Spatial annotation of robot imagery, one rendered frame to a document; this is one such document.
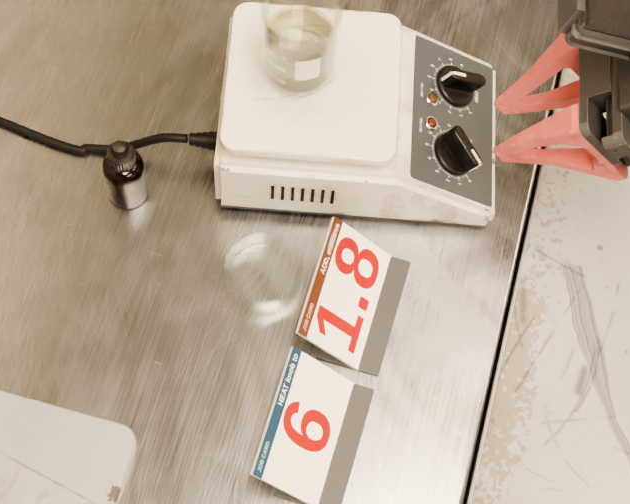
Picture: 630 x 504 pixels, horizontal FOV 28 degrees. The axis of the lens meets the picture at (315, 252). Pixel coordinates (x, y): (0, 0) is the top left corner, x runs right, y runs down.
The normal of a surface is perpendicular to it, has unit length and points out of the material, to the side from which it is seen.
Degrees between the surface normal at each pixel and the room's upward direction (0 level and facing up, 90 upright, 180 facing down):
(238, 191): 90
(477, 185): 30
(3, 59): 0
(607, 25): 90
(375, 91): 0
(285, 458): 40
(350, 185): 90
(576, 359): 0
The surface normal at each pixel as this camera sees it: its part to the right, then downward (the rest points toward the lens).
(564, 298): 0.05, -0.41
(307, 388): 0.66, -0.14
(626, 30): -0.08, 0.91
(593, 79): -0.61, -0.37
